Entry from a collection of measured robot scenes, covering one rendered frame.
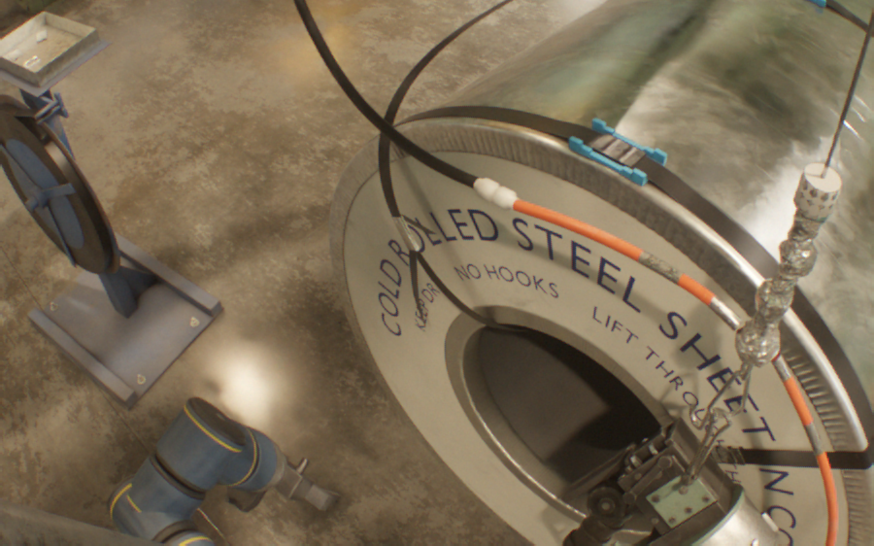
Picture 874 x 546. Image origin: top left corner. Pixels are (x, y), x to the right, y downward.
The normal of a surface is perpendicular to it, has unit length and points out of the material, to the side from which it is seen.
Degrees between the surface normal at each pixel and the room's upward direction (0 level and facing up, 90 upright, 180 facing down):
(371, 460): 0
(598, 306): 90
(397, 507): 0
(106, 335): 0
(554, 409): 30
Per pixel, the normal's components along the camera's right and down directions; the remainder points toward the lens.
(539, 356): 0.61, 0.04
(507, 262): -0.67, 0.55
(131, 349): -0.02, -0.68
